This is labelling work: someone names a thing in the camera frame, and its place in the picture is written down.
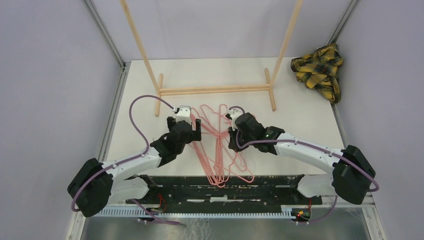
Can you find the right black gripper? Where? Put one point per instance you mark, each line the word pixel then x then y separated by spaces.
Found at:
pixel 233 143

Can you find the aluminium frame rail left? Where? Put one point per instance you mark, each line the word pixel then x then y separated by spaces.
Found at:
pixel 113 99

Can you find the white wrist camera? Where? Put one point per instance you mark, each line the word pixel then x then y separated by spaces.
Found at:
pixel 232 115
pixel 183 114

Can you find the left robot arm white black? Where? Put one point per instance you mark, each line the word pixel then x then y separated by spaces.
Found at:
pixel 98 184

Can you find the yellow plaid shirt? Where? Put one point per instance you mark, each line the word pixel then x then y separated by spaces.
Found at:
pixel 319 71

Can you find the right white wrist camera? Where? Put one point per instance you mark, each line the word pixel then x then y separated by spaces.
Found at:
pixel 232 115

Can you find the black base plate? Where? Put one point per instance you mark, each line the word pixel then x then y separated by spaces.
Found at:
pixel 195 195

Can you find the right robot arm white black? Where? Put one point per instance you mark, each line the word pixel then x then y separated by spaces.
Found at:
pixel 347 172

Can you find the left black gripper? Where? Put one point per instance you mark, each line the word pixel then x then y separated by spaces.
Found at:
pixel 195 135

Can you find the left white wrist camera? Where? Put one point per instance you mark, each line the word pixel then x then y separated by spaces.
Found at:
pixel 183 114

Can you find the wooden clothes rack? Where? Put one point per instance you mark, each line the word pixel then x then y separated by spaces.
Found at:
pixel 270 77

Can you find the white slotted cable duct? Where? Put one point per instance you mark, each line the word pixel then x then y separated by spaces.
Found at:
pixel 137 212

